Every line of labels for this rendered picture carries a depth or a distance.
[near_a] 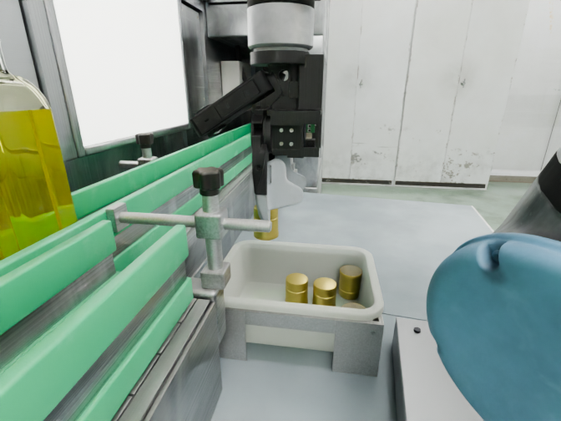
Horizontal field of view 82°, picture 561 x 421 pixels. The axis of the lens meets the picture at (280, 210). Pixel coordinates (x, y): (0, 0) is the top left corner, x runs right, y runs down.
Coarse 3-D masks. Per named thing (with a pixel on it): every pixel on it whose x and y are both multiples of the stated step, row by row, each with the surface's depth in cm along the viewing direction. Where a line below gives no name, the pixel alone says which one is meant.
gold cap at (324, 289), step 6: (318, 282) 48; (324, 282) 48; (330, 282) 48; (318, 288) 46; (324, 288) 46; (330, 288) 46; (318, 294) 47; (324, 294) 46; (330, 294) 46; (318, 300) 47; (324, 300) 47; (330, 300) 47; (330, 306) 47
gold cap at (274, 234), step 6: (270, 210) 43; (276, 210) 44; (258, 216) 44; (270, 216) 44; (276, 216) 44; (276, 222) 45; (276, 228) 45; (258, 234) 45; (264, 234) 44; (270, 234) 44; (276, 234) 45; (264, 240) 44
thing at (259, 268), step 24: (240, 264) 53; (264, 264) 55; (288, 264) 54; (312, 264) 53; (336, 264) 53; (360, 264) 52; (240, 288) 53; (264, 288) 54; (312, 288) 54; (336, 288) 54; (360, 288) 50; (288, 312) 38; (312, 312) 38; (336, 312) 37; (360, 312) 37
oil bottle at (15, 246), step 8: (0, 192) 24; (0, 200) 24; (0, 208) 24; (0, 216) 24; (8, 216) 24; (0, 224) 24; (8, 224) 24; (0, 232) 24; (8, 232) 24; (0, 240) 24; (8, 240) 24; (16, 240) 25; (0, 248) 24; (8, 248) 24; (16, 248) 25; (0, 256) 24
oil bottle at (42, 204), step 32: (0, 96) 23; (32, 96) 25; (0, 128) 23; (32, 128) 26; (0, 160) 24; (32, 160) 26; (32, 192) 26; (64, 192) 29; (32, 224) 26; (64, 224) 29
